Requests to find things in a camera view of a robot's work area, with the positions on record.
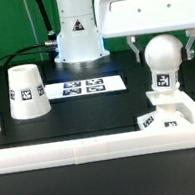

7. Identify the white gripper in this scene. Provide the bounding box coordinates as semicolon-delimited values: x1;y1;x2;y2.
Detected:
94;0;195;63

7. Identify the white lamp bulb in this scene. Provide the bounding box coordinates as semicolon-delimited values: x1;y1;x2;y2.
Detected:
144;34;183;93

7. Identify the white lamp base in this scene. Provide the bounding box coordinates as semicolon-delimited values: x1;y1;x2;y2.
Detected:
132;85;192;133

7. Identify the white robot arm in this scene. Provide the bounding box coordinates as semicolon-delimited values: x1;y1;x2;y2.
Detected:
56;0;195;64

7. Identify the white lamp shade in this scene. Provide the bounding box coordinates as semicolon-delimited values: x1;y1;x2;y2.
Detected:
8;64;51;120

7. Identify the white marker sheet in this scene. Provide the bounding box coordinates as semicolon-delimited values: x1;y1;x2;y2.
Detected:
45;75;125;99

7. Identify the white foam wall frame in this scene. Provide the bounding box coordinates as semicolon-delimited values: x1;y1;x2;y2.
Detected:
0;85;195;178

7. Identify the black hose behind robot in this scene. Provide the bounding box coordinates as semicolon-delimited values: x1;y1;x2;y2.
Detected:
33;0;56;41

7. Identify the black cable with connector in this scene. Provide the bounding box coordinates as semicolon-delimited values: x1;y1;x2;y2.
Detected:
0;39;61;68

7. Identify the thin grey cable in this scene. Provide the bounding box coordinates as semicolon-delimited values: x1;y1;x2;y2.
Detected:
21;0;41;46

